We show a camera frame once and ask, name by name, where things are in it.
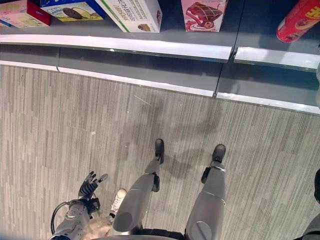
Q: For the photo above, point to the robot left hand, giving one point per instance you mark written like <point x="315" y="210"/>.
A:
<point x="88" y="186"/>

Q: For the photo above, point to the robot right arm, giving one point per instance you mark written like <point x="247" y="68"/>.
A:
<point x="315" y="207"/>

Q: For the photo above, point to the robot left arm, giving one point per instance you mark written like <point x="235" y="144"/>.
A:
<point x="73" y="220"/>

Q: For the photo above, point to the person's foot in white shoe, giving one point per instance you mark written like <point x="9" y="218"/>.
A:
<point x="117" y="202"/>

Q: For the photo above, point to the robot left leg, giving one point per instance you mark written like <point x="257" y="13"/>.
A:
<point x="140" y="197"/>

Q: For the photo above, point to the robot leg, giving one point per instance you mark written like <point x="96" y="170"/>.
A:
<point x="140" y="197"/>
<point x="208" y="200"/>

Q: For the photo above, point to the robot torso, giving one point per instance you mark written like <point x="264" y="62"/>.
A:
<point x="147" y="234"/>

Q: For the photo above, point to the robot right leg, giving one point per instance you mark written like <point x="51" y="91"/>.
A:
<point x="208" y="200"/>

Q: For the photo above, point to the grey shop shelf unit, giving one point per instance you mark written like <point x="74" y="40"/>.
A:
<point x="117" y="57"/>

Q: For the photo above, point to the blue chocolate biscuit box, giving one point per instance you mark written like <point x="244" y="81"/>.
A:
<point x="72" y="11"/>

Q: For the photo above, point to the white and green cake box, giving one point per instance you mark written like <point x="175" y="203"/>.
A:
<point x="135" y="16"/>

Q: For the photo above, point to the pink and red biscuit box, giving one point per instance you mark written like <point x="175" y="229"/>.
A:
<point x="21" y="15"/>

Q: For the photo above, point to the pink chocolate cake box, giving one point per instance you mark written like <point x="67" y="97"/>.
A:
<point x="203" y="15"/>

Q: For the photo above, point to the grey adjoining shelf unit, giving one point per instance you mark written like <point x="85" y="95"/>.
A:
<point x="272" y="67"/>

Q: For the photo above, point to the red snack canister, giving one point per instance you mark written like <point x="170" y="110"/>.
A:
<point x="297" y="22"/>

